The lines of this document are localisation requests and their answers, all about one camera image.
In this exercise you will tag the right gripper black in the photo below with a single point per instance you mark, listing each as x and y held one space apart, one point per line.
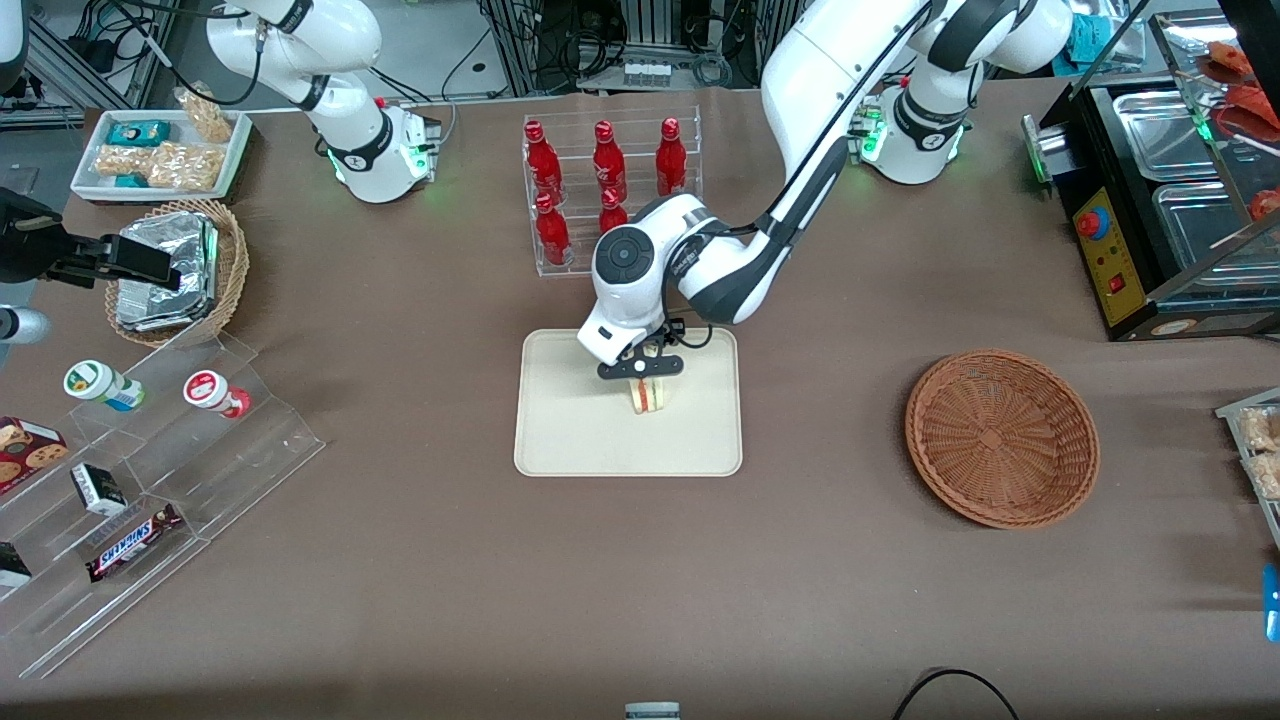
28 245

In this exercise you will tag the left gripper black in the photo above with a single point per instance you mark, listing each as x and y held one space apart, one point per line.
662 338

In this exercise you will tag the triangular sandwich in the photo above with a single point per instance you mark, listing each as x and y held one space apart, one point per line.
648 402

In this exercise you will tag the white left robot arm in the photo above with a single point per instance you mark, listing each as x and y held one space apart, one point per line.
850 60

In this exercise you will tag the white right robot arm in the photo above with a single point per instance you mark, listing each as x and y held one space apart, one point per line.
360 150

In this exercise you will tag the beige plastic tray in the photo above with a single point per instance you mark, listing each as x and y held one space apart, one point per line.
570 430

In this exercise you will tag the white rectangular snack tray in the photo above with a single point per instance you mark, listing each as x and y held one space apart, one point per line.
90 185

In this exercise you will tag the deep tan wicker basket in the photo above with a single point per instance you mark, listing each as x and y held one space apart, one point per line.
232 260

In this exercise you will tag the round brown wicker basket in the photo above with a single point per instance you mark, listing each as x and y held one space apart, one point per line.
1000 440

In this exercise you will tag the grey metal snack tray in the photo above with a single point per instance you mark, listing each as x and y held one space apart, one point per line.
1232 408

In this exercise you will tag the foil wrapped package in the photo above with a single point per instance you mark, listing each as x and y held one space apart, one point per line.
165 238
150 310

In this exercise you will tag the small teal packet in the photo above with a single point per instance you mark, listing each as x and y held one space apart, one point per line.
130 181

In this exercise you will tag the teal snack box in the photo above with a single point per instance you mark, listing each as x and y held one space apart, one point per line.
138 133

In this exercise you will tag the green lid yogurt cup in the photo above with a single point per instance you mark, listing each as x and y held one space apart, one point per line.
90 381

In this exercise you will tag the clear acrylic bottle rack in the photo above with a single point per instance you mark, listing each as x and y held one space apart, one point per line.
575 270

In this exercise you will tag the red lid yogurt cup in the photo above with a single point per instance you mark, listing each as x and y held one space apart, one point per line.
208 389

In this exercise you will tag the red cola bottle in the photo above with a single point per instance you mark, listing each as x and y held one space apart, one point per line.
612 212
671 162
543 165
609 165
552 235

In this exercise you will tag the red cookie box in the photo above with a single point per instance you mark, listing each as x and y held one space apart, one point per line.
25 452

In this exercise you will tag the clear acrylic stepped stand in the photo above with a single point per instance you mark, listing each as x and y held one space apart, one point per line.
230 470

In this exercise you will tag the small black white carton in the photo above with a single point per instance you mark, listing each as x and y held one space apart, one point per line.
97 490

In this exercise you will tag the Snickers chocolate bar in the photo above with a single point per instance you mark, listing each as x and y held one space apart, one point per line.
132 543

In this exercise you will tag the white multi socket strip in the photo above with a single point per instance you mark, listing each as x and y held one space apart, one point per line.
646 73

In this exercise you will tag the grey device edge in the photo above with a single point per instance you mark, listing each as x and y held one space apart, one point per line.
652 711

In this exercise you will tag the black snack packet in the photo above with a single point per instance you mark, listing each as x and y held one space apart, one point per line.
12 567

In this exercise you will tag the black food warmer cabinet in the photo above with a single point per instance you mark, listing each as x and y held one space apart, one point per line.
1100 260

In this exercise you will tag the teal plastic bag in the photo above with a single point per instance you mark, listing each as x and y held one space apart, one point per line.
1090 40

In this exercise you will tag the steel warmer pan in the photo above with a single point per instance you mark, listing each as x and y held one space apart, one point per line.
1170 135
1200 225

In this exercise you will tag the clear bag of puffed snacks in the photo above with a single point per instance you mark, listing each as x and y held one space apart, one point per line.
1266 476
1262 428

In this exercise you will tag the red fried food piece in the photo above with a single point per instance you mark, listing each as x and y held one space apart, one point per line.
1250 105
1228 62
1266 204

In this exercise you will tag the blue plastic object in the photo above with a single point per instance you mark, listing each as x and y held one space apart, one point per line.
1273 603

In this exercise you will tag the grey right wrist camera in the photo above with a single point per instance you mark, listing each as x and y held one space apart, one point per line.
22 325

